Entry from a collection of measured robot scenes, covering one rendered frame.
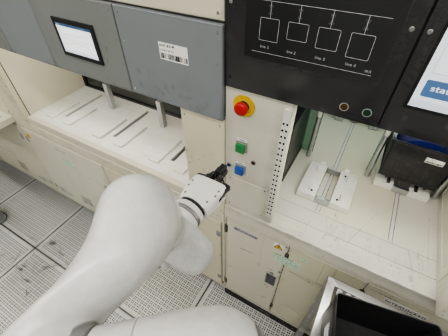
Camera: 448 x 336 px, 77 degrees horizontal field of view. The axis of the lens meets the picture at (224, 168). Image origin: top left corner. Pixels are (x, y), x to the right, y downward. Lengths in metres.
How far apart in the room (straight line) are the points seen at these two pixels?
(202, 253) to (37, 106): 1.64
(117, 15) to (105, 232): 0.77
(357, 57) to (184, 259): 0.52
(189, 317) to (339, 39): 0.57
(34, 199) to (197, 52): 2.21
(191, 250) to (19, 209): 2.29
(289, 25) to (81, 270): 0.59
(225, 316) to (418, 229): 1.13
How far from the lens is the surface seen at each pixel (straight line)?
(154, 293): 1.96
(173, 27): 0.83
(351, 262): 1.11
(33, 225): 2.59
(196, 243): 0.56
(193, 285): 1.94
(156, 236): 0.28
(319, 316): 1.12
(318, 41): 0.67
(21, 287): 2.31
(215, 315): 0.25
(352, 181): 1.32
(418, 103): 0.69
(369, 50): 0.66
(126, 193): 0.29
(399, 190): 1.39
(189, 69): 0.84
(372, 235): 1.21
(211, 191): 0.74
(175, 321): 0.25
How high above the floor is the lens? 1.78
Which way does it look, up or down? 44 degrees down
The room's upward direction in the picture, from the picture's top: straight up
